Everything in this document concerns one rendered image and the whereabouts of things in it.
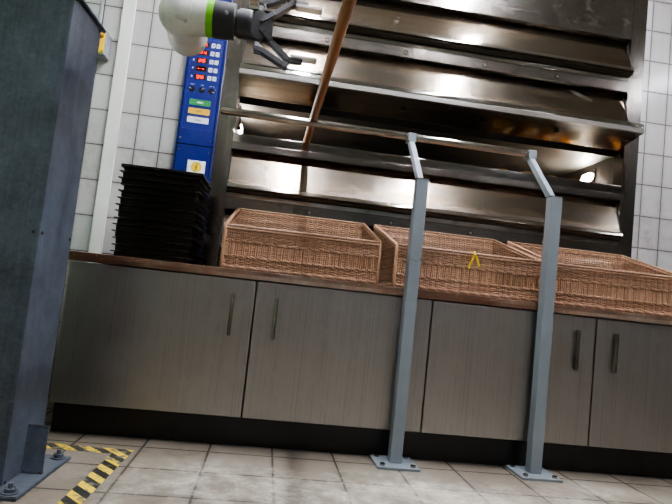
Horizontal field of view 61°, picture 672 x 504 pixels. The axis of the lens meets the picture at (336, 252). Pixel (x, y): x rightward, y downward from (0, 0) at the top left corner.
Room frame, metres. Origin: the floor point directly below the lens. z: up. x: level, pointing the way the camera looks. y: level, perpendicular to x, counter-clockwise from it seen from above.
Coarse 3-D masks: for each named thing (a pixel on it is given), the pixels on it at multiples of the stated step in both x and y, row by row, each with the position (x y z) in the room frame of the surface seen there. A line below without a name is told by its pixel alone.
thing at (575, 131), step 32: (256, 96) 2.45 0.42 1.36; (288, 96) 2.42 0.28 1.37; (352, 96) 2.38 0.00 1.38; (384, 96) 2.35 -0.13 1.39; (416, 96) 2.35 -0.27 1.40; (480, 128) 2.56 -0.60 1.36; (512, 128) 2.53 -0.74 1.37; (544, 128) 2.50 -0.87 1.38; (576, 128) 2.48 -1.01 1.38; (608, 128) 2.45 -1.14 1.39; (640, 128) 2.47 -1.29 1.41
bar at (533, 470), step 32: (352, 128) 2.09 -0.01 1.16; (416, 160) 2.01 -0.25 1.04; (416, 192) 1.89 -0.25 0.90; (544, 192) 2.03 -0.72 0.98; (416, 224) 1.89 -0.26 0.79; (544, 224) 1.99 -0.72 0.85; (416, 256) 1.90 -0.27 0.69; (544, 256) 1.97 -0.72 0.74; (416, 288) 1.90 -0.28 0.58; (544, 288) 1.95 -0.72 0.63; (544, 320) 1.95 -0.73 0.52; (544, 352) 1.95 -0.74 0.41; (544, 384) 1.95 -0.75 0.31; (544, 416) 1.95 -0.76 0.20; (544, 480) 1.90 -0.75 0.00
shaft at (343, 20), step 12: (348, 0) 1.20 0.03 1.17; (348, 12) 1.26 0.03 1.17; (336, 24) 1.34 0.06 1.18; (348, 24) 1.33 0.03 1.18; (336, 36) 1.39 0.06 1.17; (336, 48) 1.45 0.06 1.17; (336, 60) 1.55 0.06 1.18; (324, 72) 1.64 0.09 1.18; (324, 84) 1.73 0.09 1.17; (324, 96) 1.85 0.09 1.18; (312, 108) 2.01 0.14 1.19; (312, 132) 2.30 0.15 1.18
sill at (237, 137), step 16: (256, 144) 2.43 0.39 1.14; (272, 144) 2.43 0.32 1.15; (288, 144) 2.44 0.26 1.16; (304, 144) 2.45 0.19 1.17; (384, 160) 2.49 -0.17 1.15; (400, 160) 2.50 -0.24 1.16; (432, 160) 2.51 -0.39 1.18; (496, 176) 2.55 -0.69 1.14; (512, 176) 2.56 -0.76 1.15; (528, 176) 2.56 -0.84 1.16; (608, 192) 2.61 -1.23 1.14
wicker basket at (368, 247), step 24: (264, 216) 2.40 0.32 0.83; (288, 216) 2.41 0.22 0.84; (240, 240) 1.94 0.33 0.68; (264, 240) 1.95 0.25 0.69; (288, 240) 1.96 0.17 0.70; (312, 240) 1.96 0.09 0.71; (336, 240) 1.97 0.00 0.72; (360, 240) 1.98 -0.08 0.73; (240, 264) 1.94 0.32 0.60; (264, 264) 1.95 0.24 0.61; (288, 264) 1.96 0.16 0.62; (312, 264) 1.96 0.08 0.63; (336, 264) 2.39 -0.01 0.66; (360, 264) 1.98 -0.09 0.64
